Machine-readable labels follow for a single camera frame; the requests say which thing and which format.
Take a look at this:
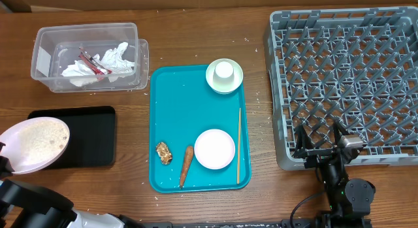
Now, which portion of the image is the teal serving tray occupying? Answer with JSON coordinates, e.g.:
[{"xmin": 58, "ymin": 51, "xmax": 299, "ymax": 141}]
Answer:
[{"xmin": 148, "ymin": 65, "xmax": 251, "ymax": 193}]

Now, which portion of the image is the white napkin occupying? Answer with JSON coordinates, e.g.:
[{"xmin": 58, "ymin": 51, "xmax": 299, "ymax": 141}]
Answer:
[{"xmin": 61, "ymin": 42, "xmax": 135, "ymax": 87}]

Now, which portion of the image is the pile of rice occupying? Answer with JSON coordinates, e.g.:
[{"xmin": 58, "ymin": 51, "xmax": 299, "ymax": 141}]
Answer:
[{"xmin": 18, "ymin": 120, "xmax": 70, "ymax": 165}]

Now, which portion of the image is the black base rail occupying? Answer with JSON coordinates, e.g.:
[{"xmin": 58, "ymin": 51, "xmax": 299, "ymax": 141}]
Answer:
[{"xmin": 142, "ymin": 219, "xmax": 372, "ymax": 228}]

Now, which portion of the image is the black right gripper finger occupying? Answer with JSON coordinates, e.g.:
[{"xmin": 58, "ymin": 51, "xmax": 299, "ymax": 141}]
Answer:
[
  {"xmin": 295, "ymin": 124, "xmax": 314, "ymax": 151},
  {"xmin": 332, "ymin": 122, "xmax": 350, "ymax": 148}
]

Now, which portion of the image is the clear plastic bin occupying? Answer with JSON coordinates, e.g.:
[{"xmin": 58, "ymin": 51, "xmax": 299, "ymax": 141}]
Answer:
[{"xmin": 31, "ymin": 23, "xmax": 150, "ymax": 93}]

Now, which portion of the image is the pale green saucer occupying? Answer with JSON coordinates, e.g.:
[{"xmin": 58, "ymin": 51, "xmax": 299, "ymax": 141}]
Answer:
[{"xmin": 205, "ymin": 58, "xmax": 244, "ymax": 94}]

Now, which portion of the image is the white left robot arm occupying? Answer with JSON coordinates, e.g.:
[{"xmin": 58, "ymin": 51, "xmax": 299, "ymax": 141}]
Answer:
[{"xmin": 1, "ymin": 156, "xmax": 144, "ymax": 228}]

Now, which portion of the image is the wooden chopstick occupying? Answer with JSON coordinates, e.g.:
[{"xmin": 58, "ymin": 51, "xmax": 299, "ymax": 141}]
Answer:
[{"xmin": 236, "ymin": 108, "xmax": 242, "ymax": 184}]

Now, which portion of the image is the orange carrot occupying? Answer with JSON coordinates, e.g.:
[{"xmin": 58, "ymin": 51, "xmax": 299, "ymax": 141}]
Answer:
[{"xmin": 179, "ymin": 146, "xmax": 194, "ymax": 189}]

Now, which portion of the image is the small white plate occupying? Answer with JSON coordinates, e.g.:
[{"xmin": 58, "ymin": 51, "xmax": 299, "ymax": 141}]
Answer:
[{"xmin": 194, "ymin": 129, "xmax": 236, "ymax": 170}]

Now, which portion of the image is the white upturned cup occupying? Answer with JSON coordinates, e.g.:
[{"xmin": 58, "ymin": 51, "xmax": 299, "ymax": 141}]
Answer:
[{"xmin": 214, "ymin": 61, "xmax": 234, "ymax": 86}]

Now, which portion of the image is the large white plate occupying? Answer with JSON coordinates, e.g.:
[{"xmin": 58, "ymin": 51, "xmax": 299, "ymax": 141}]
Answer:
[{"xmin": 1, "ymin": 117, "xmax": 70, "ymax": 174}]

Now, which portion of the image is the black tray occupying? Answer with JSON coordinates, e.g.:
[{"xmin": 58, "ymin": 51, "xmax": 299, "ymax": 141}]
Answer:
[{"xmin": 28, "ymin": 106, "xmax": 117, "ymax": 169}]

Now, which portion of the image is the red snack wrapper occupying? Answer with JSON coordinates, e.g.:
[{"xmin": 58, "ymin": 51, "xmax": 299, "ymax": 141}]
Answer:
[{"xmin": 79, "ymin": 46, "xmax": 112, "ymax": 75}]

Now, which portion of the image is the grey dishwasher rack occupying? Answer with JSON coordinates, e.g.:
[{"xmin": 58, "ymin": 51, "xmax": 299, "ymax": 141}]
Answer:
[{"xmin": 264, "ymin": 7, "xmax": 417, "ymax": 171}]

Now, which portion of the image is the brown walnut food scrap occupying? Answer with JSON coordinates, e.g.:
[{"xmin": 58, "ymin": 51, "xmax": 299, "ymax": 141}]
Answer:
[{"xmin": 155, "ymin": 142, "xmax": 172, "ymax": 165}]

